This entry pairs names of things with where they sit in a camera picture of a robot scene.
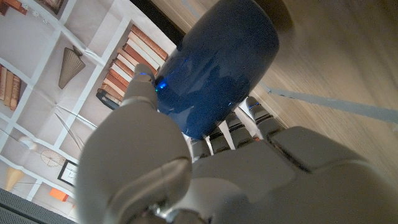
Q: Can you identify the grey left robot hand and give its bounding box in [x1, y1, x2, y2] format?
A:
[74, 63, 398, 224]

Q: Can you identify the dark blue ceramic mug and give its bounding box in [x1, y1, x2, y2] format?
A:
[154, 0, 280, 140]

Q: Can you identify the printed bookshelf backdrop cloth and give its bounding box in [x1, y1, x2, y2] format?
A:
[0, 0, 178, 223]

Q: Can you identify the grey perforated panel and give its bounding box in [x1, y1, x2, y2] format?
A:
[0, 188, 78, 224]

